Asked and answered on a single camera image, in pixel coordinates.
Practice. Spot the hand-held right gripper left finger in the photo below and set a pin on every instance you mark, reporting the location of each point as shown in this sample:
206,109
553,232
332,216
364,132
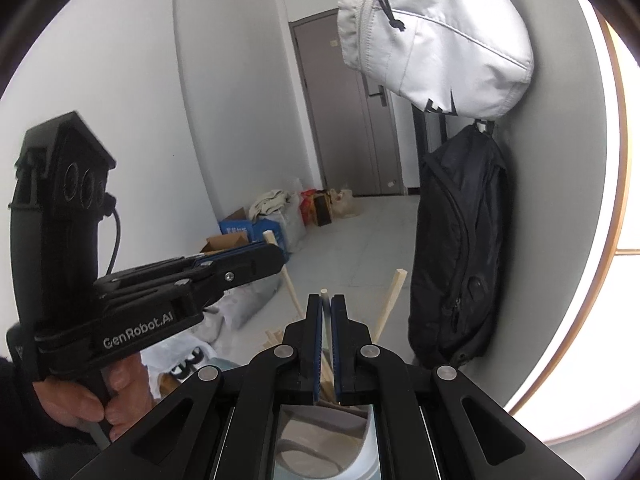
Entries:
314,350

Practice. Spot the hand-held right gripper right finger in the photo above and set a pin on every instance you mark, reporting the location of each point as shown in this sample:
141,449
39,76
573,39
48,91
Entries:
337,350

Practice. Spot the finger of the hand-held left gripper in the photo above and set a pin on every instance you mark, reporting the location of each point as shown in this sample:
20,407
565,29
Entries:
230,252
240,267

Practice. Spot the white plastic utensil holder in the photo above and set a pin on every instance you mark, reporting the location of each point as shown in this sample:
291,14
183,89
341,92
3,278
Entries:
320,440

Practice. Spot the person's left hand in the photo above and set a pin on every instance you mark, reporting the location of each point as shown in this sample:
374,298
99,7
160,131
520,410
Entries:
75,400

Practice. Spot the brown cardboard box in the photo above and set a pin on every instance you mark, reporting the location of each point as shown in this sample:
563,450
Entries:
220,246

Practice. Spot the blue cardboard box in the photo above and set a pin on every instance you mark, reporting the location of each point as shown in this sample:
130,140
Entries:
250,232

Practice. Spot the grey plastic mailing bag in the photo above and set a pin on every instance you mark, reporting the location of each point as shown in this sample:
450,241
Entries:
245,305

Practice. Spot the cream canvas tote bag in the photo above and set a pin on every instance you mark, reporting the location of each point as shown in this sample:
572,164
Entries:
267,205

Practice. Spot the white plastic container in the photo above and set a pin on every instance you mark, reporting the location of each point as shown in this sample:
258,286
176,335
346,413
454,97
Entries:
292,227

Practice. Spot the orange bag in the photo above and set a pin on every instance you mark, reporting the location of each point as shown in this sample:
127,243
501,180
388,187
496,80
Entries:
307,205

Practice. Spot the black paper bag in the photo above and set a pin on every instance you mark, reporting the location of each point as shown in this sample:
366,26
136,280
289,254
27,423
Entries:
322,210

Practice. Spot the beige plastic bag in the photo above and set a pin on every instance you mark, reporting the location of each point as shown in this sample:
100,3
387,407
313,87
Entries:
344,205

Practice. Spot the black backpack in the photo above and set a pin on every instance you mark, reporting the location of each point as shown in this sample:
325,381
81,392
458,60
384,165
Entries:
460,245

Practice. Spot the grey door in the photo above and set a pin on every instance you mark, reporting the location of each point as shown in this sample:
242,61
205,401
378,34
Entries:
345,110

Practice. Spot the white fabric bag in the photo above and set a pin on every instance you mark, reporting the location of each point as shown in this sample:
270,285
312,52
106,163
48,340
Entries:
440,35

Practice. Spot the black metal door frame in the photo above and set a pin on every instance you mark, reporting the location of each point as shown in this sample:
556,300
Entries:
429,130

